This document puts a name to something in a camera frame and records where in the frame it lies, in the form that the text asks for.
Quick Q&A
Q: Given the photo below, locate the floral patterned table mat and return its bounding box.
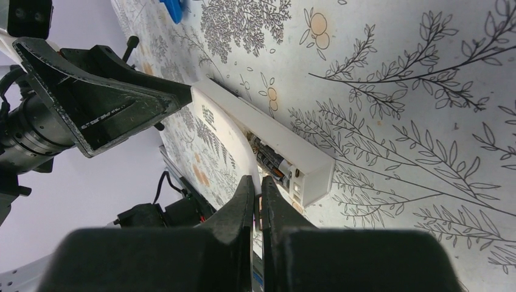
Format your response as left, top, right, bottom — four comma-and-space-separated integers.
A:
112, 1, 515, 291

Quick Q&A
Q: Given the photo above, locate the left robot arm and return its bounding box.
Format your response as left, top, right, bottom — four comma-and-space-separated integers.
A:
1, 37, 192, 220

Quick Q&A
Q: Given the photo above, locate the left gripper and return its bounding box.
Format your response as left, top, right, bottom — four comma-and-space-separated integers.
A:
1, 37, 192, 173

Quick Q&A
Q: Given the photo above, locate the white remote control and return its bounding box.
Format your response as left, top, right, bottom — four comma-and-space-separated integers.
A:
192, 79, 335, 207

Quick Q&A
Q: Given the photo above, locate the white remote battery cover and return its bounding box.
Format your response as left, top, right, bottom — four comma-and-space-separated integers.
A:
191, 86, 262, 196

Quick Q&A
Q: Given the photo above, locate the microphone on black tripod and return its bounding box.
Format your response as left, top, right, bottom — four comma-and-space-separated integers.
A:
122, 35, 139, 62

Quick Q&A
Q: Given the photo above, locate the blue plastic piece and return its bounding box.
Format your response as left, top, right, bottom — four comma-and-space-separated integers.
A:
159, 0, 186, 24

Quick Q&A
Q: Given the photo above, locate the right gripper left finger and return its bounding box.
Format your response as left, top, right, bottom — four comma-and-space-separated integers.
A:
38, 175, 255, 291

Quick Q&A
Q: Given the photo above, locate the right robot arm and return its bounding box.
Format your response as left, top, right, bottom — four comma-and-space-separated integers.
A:
38, 175, 461, 291

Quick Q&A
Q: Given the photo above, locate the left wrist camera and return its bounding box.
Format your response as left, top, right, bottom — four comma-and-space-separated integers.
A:
1, 0, 54, 40

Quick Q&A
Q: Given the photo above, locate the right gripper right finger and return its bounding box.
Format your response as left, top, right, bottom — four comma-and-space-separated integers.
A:
261, 176, 461, 291

